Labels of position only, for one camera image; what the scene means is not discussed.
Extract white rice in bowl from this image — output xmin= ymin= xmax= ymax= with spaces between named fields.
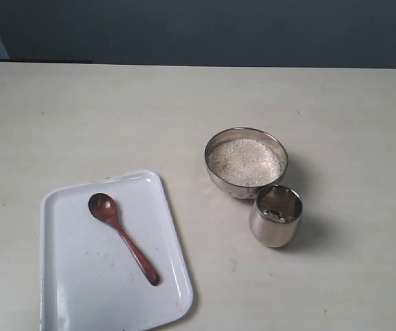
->
xmin=208 ymin=139 xmax=281 ymax=187

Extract steel bowl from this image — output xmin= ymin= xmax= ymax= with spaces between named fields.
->
xmin=204 ymin=127 xmax=288 ymax=199

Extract steel cup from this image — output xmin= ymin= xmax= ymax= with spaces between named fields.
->
xmin=249 ymin=185 xmax=303 ymax=248

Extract rice in steel cup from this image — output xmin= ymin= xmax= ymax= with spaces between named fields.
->
xmin=262 ymin=210 xmax=288 ymax=223

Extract white rectangular plastic tray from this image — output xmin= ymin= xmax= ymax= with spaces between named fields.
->
xmin=40 ymin=170 xmax=194 ymax=330

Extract brown wooden spoon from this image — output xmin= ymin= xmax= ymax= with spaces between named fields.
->
xmin=88 ymin=192 xmax=161 ymax=286

